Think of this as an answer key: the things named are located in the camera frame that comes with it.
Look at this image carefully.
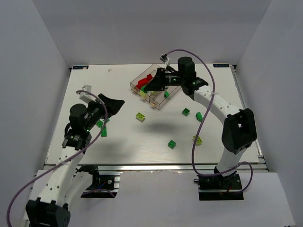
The green sloped lego brick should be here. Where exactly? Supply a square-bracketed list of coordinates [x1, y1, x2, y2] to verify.
[164, 91, 169, 98]

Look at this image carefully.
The red L lego stack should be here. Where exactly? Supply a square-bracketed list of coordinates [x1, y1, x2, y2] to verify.
[136, 74, 153, 89]

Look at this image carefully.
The lime lego from stack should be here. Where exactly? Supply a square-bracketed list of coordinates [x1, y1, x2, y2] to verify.
[140, 90, 146, 98]

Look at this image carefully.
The small green square lego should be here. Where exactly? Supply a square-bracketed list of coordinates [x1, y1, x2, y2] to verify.
[182, 108, 190, 116]

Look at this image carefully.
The lime lego brick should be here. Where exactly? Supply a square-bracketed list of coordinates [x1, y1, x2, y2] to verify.
[192, 136, 202, 146]
[135, 112, 145, 122]

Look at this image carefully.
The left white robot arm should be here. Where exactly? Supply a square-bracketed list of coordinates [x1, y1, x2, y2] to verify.
[26, 91, 125, 227]

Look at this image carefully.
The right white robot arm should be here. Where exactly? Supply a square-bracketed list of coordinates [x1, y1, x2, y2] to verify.
[144, 54, 257, 177]

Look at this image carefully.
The middle clear plastic bin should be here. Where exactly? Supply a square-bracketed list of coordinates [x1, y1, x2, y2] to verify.
[139, 87, 155, 102]

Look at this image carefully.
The clear plastic bin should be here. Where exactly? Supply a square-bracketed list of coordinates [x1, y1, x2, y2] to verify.
[139, 87, 155, 102]
[130, 64, 159, 94]
[149, 86, 181, 110]

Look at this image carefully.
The green flat lego left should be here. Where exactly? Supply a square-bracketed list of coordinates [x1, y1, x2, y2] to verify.
[96, 120, 103, 128]

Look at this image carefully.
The near clear plastic bin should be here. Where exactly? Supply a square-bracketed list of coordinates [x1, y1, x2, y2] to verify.
[149, 86, 181, 110]

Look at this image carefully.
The far clear plastic bin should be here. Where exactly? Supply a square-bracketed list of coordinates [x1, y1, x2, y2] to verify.
[130, 64, 159, 94]

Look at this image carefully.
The long green lego brick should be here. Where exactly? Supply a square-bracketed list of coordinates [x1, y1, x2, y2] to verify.
[101, 126, 107, 138]

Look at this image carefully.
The left blue label sticker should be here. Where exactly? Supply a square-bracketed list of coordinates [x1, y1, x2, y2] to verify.
[72, 65, 89, 70]

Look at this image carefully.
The blue label sticker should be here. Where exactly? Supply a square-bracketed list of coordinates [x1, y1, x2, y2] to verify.
[213, 63, 230, 68]
[72, 65, 89, 70]

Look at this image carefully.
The right blue label sticker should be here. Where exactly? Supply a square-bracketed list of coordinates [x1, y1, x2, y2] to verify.
[213, 63, 230, 68]

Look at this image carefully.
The green lego brick right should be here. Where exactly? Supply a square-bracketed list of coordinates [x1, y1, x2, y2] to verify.
[195, 112, 203, 122]

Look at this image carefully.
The green lego brick bottom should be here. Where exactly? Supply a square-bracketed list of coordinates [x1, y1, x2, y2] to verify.
[168, 140, 176, 149]

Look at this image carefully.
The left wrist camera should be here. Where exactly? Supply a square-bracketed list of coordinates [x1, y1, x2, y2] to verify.
[76, 85, 96, 104]

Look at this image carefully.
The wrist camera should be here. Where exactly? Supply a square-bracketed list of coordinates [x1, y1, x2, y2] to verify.
[76, 85, 96, 104]
[160, 54, 171, 69]

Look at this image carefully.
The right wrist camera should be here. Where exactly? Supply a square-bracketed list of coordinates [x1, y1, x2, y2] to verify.
[160, 54, 171, 69]

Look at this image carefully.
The aluminium front rail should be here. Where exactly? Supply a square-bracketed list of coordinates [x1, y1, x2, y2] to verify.
[43, 163, 267, 172]

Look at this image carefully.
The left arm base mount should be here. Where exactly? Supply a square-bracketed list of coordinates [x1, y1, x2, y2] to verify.
[77, 165, 121, 198]

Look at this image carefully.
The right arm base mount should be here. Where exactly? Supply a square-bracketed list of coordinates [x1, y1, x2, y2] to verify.
[193, 174, 244, 201]

